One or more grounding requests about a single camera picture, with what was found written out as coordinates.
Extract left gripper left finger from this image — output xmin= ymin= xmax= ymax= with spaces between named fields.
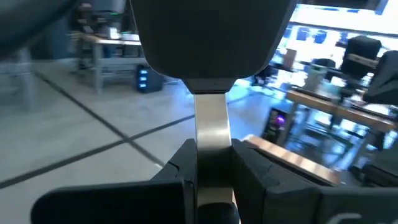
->
xmin=30 ymin=138 xmax=198 ymax=224

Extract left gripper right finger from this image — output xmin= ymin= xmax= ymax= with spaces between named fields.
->
xmin=231 ymin=138 xmax=398 ymax=224

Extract square black spatula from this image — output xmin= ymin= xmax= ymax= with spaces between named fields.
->
xmin=129 ymin=0 xmax=299 ymax=224

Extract computer tower purple light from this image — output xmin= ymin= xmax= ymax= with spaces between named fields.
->
xmin=262 ymin=107 xmax=293 ymax=146

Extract wooden work table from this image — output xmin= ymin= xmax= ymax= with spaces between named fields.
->
xmin=285 ymin=90 xmax=398 ymax=133

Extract computer tower blue lights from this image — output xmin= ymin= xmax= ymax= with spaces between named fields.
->
xmin=136 ymin=65 xmax=164 ymax=93

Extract grey work table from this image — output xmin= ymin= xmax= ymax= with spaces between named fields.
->
xmin=77 ymin=30 xmax=150 ymax=94

